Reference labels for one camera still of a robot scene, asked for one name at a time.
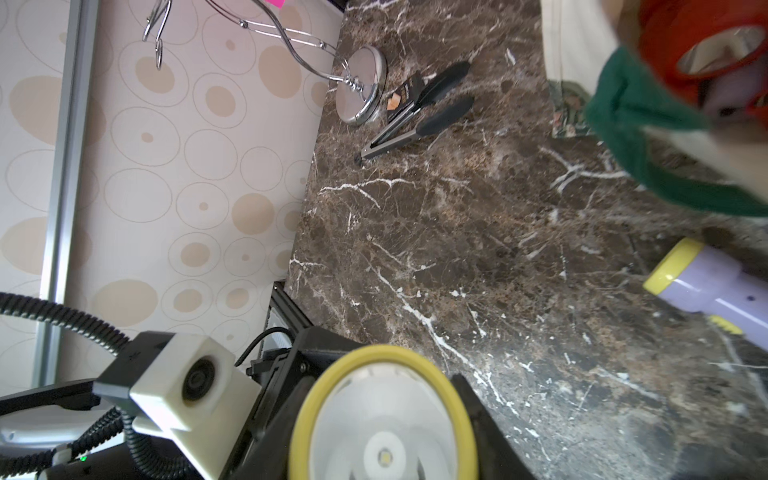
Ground black metal tongs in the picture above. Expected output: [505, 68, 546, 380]
[356, 61, 475, 164]

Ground red flashlight with logo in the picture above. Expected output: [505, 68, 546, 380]
[638, 0, 767, 100]

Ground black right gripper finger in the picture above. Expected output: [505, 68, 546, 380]
[451, 374, 534, 480]

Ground green flashlight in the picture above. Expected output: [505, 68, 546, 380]
[287, 345, 480, 479]

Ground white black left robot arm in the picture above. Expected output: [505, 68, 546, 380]
[1, 293, 356, 479]

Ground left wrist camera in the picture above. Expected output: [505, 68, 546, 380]
[93, 331, 261, 479]

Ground purple flashlight horizontal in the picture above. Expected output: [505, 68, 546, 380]
[643, 238, 767, 350]

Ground cream green tote bag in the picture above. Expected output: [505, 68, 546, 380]
[540, 1, 767, 217]

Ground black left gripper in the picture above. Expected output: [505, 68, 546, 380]
[222, 327, 360, 479]

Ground aluminium frame rail left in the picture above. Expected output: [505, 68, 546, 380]
[32, 0, 100, 388]

